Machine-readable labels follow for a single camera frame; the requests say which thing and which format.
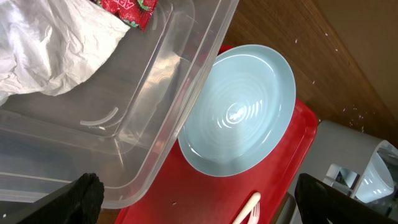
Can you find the light blue plate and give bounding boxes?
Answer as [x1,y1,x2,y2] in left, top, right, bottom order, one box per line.
[178,44,296,177]

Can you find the clear plastic bin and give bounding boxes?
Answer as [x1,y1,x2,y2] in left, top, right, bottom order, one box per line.
[1,1,238,209]

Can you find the red serving tray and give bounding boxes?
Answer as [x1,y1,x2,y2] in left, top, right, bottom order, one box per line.
[114,44,319,224]

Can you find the grey dishwasher rack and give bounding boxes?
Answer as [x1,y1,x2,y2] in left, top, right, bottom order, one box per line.
[276,121,397,223]

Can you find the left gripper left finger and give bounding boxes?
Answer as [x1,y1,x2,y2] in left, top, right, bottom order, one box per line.
[1,173,104,224]

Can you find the white plastic fork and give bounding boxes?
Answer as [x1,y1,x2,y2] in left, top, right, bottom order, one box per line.
[248,202,261,224]

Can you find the white napkin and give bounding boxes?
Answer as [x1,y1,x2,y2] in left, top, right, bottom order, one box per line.
[1,0,130,103]

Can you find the red snack wrapper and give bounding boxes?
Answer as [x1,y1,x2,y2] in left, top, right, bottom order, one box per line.
[91,0,158,30]

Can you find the white plastic spoon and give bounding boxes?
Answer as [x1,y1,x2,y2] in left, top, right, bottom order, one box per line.
[233,192,261,224]

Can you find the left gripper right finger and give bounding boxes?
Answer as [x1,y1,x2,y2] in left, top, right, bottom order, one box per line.
[294,173,397,224]

